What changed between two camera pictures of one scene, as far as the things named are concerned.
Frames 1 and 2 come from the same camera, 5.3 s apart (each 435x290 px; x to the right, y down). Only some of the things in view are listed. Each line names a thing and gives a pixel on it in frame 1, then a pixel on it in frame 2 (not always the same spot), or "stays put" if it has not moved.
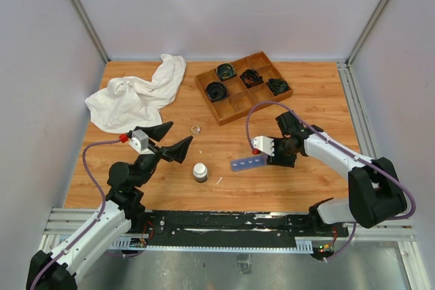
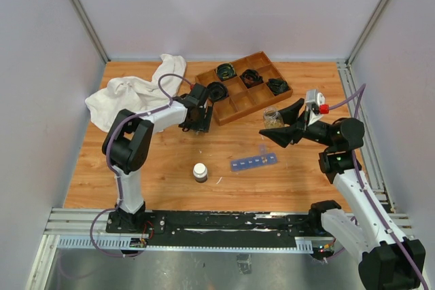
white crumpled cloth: (128, 103) stays put
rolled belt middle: (251, 77) stays put
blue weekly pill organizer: (249, 163) stays put
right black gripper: (277, 159) → (291, 134)
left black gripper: (177, 151) → (204, 124)
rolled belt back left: (225, 70) stays put
